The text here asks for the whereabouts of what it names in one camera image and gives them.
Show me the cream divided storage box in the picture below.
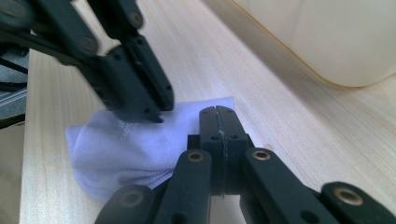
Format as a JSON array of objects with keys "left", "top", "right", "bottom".
[{"left": 231, "top": 0, "right": 396, "bottom": 89}]

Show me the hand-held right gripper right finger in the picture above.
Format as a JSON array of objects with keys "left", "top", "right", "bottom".
[{"left": 217, "top": 105, "right": 255, "bottom": 194}]

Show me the light purple sock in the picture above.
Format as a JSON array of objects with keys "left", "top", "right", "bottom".
[{"left": 64, "top": 96, "right": 235, "bottom": 203}]

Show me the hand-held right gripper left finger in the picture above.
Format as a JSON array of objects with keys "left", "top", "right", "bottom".
[{"left": 187, "top": 105, "right": 227, "bottom": 196}]

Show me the left hand-held gripper cable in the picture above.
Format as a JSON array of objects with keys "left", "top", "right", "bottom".
[{"left": 0, "top": 55, "right": 30, "bottom": 93}]

